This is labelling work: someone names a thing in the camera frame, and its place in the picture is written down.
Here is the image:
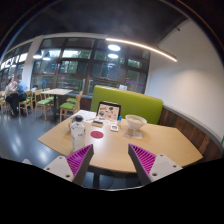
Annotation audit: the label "clear plastic water bottle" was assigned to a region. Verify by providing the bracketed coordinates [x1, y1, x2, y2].
[70, 115, 87, 153]

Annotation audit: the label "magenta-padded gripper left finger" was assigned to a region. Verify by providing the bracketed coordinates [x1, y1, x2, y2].
[43, 143, 95, 187]

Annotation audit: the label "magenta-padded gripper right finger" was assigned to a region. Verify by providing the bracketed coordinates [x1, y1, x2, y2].
[127, 143, 184, 187]

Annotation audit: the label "person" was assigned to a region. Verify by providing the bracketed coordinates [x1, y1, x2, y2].
[9, 75, 28, 116]
[1, 77, 18, 101]

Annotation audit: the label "green upholstered bench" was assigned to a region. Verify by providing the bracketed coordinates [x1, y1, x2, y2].
[90, 85, 164, 125]

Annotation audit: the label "white ceramic bowl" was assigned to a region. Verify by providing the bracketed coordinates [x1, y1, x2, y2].
[124, 114, 148, 131]

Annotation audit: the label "white printed paper sheets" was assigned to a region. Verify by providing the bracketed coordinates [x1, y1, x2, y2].
[71, 109, 98, 122]

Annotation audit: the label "group of green-seated wooden chairs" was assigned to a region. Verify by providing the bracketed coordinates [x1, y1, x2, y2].
[0, 87, 84, 123]

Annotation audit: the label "light wooden dining table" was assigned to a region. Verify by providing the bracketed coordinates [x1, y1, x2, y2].
[40, 87, 74, 123]

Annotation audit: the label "small red paper packet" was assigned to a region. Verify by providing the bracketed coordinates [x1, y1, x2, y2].
[122, 131, 134, 140]

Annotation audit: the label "flat round red coaster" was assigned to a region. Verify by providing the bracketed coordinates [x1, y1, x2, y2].
[90, 130, 105, 140]

